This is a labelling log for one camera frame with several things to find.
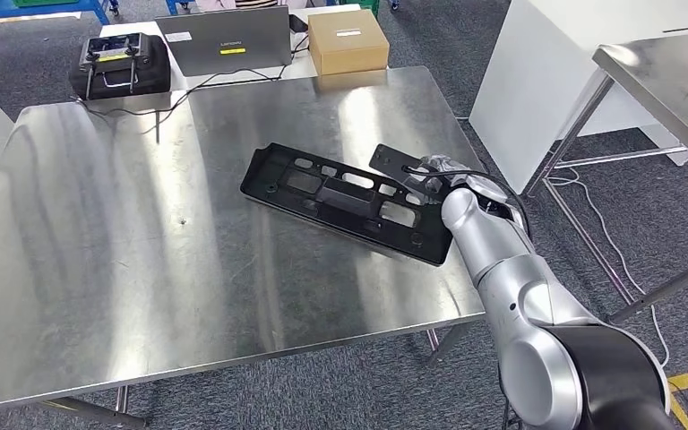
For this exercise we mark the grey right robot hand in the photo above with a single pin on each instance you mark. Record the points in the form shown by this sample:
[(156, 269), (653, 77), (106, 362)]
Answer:
[(445, 169)]

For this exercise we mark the black plastic plate bracket part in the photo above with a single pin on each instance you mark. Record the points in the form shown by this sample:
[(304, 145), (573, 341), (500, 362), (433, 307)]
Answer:
[(261, 172)]

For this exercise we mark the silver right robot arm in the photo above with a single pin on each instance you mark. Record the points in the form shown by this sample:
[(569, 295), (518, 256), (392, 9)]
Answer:
[(528, 285)]

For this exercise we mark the steel workbench table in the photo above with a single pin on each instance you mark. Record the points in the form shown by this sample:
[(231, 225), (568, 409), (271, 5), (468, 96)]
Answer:
[(112, 237)]

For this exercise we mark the blue metal shelf rack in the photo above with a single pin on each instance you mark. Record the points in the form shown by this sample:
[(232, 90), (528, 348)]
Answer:
[(41, 7)]

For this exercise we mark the brown cardboard box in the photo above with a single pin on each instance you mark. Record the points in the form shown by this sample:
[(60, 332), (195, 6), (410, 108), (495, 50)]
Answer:
[(347, 41)]

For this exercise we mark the green plastic bin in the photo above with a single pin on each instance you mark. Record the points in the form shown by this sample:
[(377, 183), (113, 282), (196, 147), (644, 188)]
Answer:
[(359, 6)]

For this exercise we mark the black power adapter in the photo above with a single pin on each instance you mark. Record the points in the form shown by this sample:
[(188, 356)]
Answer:
[(298, 24)]

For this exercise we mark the grey laptop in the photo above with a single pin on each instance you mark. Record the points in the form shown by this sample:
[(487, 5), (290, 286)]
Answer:
[(225, 41)]

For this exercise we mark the white desk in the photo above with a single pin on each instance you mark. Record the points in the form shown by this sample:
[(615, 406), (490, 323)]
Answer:
[(136, 30)]

